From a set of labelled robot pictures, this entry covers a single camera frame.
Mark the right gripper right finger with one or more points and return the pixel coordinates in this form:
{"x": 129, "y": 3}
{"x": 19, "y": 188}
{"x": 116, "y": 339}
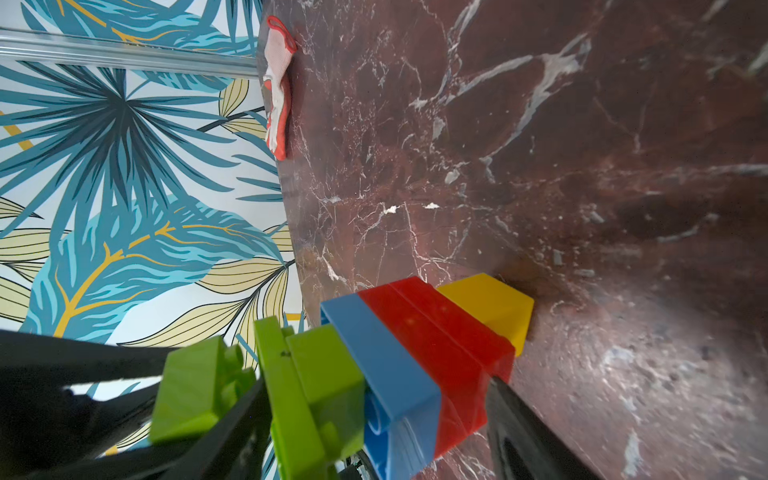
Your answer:
{"x": 522, "y": 445}

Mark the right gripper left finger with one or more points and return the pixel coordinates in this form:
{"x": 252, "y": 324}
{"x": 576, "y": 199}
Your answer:
{"x": 235, "y": 447}

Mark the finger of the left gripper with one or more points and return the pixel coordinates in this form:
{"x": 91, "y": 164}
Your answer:
{"x": 30, "y": 359}
{"x": 51, "y": 433}

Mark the long green lego brick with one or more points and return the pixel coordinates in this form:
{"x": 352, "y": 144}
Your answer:
{"x": 299, "y": 449}

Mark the small green lego brick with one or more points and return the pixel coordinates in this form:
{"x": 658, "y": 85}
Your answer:
{"x": 200, "y": 384}

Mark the red lego brick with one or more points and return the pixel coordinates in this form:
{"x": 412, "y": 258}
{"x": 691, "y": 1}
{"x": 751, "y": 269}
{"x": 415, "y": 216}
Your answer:
{"x": 495, "y": 354}
{"x": 414, "y": 312}

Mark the green square lego brick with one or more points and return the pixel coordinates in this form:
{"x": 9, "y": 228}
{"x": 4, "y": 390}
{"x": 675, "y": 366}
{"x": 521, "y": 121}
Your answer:
{"x": 334, "y": 388}

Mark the blue lego brick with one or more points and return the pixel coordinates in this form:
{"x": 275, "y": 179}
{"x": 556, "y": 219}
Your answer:
{"x": 402, "y": 403}

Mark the yellow orange lego brick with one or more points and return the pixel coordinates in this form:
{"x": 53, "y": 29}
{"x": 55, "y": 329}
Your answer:
{"x": 500, "y": 307}

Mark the red white work glove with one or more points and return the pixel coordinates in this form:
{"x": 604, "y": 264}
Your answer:
{"x": 279, "y": 51}

